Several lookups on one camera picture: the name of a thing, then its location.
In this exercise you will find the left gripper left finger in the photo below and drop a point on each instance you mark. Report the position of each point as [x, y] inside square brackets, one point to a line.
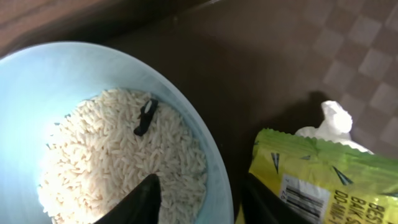
[140, 206]

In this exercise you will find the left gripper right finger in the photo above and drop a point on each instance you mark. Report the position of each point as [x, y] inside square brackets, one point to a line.
[261, 206]

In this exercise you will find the light blue rice bowl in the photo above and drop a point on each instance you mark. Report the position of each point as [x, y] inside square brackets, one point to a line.
[43, 83]

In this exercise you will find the pile of white rice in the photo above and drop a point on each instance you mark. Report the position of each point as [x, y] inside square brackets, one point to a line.
[107, 145]

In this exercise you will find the crumpled green yellow wrapper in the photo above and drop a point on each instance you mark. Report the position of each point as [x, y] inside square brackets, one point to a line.
[324, 176]

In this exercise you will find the brown serving tray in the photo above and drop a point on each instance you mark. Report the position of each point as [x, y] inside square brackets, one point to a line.
[248, 65]

